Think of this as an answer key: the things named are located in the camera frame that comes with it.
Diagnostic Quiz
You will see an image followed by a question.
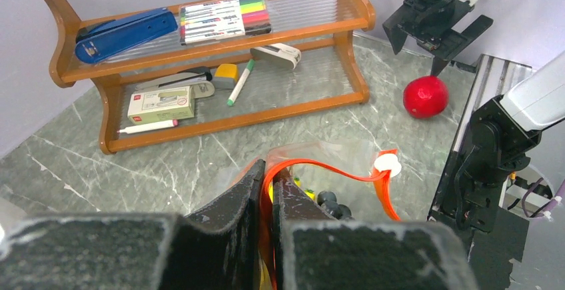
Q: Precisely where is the coloured marker pen set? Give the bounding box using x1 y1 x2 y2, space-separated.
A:
179 0 272 45

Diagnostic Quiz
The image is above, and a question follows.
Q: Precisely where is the yellow grey eraser block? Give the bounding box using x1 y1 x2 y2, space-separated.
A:
211 63 239 90

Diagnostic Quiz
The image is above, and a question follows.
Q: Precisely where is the orange wooden shelf rack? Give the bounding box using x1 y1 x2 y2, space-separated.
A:
44 0 376 155

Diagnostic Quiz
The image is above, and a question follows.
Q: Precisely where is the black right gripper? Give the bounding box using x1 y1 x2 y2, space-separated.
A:
382 0 494 77

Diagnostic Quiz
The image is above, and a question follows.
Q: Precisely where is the yellow banana bunch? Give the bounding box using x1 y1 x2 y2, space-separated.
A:
268 175 319 289

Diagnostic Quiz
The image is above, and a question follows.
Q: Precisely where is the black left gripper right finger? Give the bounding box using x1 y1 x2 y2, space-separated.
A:
272 175 478 289

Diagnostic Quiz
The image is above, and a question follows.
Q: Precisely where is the red apple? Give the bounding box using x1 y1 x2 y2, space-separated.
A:
403 75 449 119

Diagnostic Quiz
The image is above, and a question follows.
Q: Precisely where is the white pen on shelf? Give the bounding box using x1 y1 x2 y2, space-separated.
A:
227 59 255 107

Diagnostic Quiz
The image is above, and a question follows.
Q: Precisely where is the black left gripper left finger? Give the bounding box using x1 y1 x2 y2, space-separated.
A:
1 159 266 289

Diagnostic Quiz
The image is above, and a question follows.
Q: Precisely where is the grey white stapler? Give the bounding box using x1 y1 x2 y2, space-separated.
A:
135 66 216 99

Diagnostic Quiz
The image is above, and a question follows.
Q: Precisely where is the white correction tape dispenser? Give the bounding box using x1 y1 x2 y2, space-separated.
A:
250 43 302 70

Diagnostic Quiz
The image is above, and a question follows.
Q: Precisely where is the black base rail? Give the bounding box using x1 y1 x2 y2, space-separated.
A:
428 55 541 289

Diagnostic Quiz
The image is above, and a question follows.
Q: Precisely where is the blue stapler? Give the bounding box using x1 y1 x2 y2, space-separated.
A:
75 8 178 64

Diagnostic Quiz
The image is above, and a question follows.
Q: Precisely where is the white pink pen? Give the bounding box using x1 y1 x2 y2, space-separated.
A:
117 119 179 135

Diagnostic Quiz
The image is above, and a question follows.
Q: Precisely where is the white green box lower shelf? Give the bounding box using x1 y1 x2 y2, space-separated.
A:
127 86 195 125

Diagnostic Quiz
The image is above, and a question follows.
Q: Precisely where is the black grape bunch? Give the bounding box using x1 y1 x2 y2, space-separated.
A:
316 191 353 220

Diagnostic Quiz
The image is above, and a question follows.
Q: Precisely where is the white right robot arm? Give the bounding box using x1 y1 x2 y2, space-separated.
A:
383 0 564 233

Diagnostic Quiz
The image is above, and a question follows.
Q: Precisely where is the clear zip bag orange zipper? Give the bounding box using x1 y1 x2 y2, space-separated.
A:
259 140 402 289

